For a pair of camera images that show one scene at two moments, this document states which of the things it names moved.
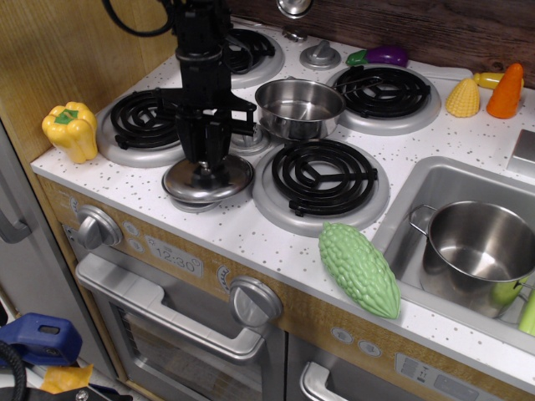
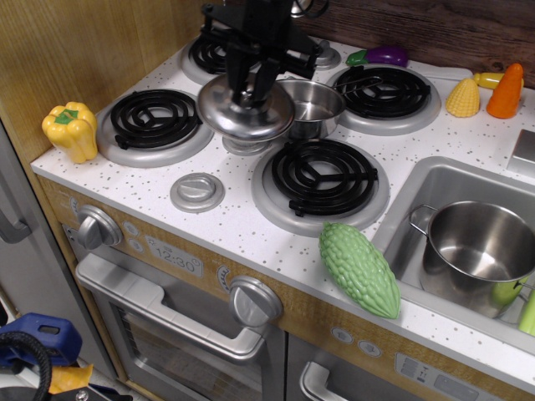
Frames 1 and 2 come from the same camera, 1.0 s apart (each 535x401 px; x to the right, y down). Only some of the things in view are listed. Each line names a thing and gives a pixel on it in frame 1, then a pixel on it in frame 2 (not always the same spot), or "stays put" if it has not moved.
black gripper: x=206 y=91 → x=264 y=24
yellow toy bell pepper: x=72 y=128 stays put
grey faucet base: x=523 y=157 stays put
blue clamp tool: x=43 y=340 stays put
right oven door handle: x=313 y=378 stays put
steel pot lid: x=208 y=182 → x=250 y=119
